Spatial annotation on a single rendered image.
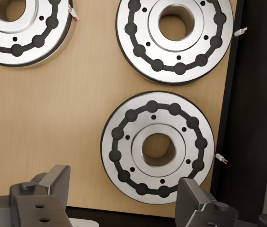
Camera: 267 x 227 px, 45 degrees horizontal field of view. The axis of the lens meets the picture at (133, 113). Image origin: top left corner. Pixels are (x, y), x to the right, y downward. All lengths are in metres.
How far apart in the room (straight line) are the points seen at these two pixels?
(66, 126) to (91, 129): 0.02
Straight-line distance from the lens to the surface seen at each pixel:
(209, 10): 0.30
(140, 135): 0.28
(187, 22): 0.31
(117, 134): 0.29
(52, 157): 0.33
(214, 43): 0.30
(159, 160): 0.31
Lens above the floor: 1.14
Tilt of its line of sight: 85 degrees down
